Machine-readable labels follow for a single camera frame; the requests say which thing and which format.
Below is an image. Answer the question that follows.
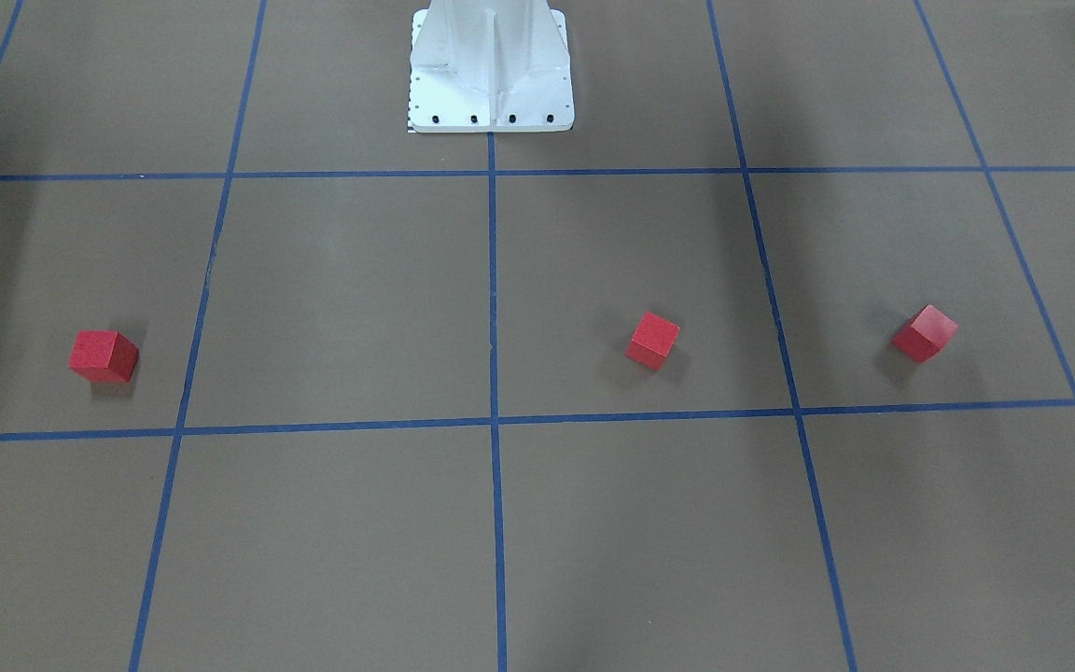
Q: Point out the red block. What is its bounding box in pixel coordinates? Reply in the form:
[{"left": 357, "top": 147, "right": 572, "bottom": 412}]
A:
[
  {"left": 67, "top": 330, "right": 140, "bottom": 384},
  {"left": 624, "top": 312, "right": 680, "bottom": 371},
  {"left": 890, "top": 303, "right": 959, "bottom": 363}
]

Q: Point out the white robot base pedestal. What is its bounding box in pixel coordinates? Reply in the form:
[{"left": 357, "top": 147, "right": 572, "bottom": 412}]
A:
[{"left": 407, "top": 1, "right": 576, "bottom": 133}]

